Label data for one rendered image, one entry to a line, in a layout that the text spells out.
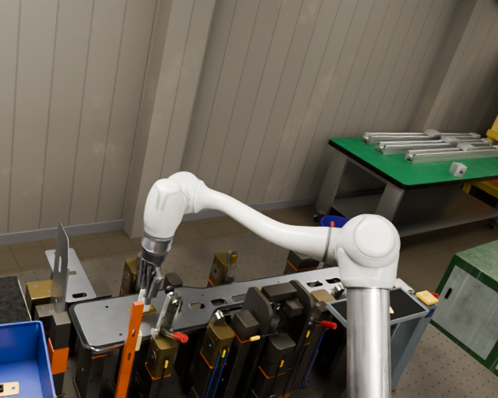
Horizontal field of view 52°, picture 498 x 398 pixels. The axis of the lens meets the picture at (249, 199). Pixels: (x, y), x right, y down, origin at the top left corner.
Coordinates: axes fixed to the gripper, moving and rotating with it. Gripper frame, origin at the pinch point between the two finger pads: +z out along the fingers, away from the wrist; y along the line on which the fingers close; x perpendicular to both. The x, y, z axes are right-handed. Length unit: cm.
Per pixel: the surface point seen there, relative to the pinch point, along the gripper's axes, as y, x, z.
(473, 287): 19, -247, 53
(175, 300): -17.5, 0.4, -14.1
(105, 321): 0.6, 11.5, 6.5
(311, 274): 6, -77, 6
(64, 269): -2.4, 26.9, -17.7
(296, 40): 210, -201, -51
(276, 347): -31.9, -29.3, -1.5
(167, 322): -15.7, -0.1, -4.5
